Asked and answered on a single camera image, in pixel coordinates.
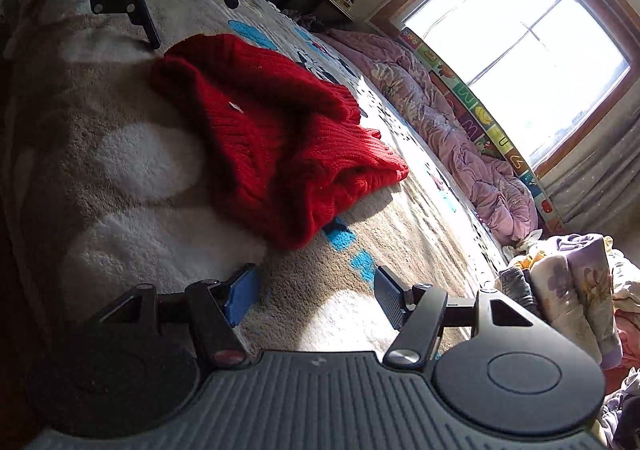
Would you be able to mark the pile of mixed clothes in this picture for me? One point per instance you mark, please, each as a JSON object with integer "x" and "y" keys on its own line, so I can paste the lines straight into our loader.
{"x": 625, "y": 380}

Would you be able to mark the printed cartoon blanket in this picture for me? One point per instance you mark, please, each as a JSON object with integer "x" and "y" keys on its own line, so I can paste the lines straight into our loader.
{"x": 125, "y": 169}

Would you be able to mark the pink quilt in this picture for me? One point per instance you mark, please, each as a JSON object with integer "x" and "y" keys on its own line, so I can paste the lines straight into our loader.
{"x": 450, "y": 144}

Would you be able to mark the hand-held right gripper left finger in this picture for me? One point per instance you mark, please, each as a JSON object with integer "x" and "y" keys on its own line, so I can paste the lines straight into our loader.
{"x": 241, "y": 297}

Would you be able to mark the colourful alphabet foam mat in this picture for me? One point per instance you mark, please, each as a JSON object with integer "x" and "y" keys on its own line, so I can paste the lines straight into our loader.
{"x": 472, "y": 122}

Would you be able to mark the dark grey garment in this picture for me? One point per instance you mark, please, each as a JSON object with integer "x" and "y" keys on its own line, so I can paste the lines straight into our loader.
{"x": 517, "y": 287}

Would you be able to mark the red knit sweater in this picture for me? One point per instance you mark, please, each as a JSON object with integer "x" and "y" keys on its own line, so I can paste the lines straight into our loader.
{"x": 260, "y": 129}

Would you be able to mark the grey curtain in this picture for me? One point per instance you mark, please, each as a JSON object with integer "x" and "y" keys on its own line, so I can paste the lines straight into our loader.
{"x": 600, "y": 190}

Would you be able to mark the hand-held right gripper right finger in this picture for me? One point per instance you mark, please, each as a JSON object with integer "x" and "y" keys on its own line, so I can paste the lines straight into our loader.
{"x": 390, "y": 300}

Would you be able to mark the wooden framed window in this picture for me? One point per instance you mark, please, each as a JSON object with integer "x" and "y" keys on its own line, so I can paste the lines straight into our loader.
{"x": 525, "y": 29}

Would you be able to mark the folded floral cloth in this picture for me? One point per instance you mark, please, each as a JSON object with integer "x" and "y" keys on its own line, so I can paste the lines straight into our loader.
{"x": 575, "y": 295}

